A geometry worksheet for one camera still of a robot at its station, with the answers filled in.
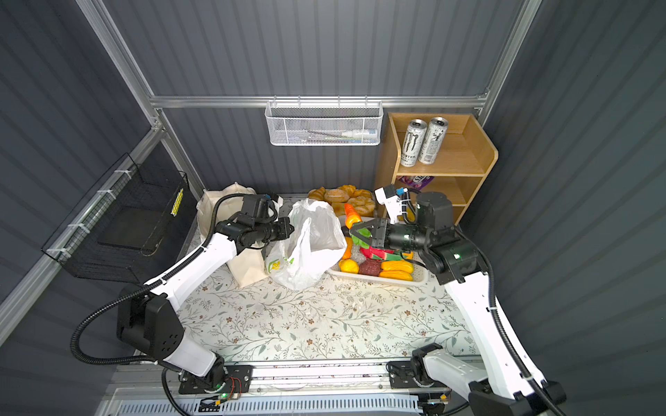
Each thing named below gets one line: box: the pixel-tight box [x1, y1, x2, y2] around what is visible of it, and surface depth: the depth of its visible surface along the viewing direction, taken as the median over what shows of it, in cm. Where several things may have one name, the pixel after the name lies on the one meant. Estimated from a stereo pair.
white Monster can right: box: [418, 116, 449, 166], surface depth 81 cm
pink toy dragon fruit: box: [359, 246, 404, 261], surface depth 94 cm
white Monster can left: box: [400, 118, 428, 168], surface depth 80 cm
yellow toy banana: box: [379, 260, 414, 279], surface depth 93 cm
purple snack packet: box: [397, 175, 436, 190], surface depth 104 cm
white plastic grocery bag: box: [265, 198, 348, 291], surface depth 78 cm
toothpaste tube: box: [341, 130, 378, 137], surface depth 93 cm
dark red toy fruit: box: [359, 258, 384, 277], surface depth 92 cm
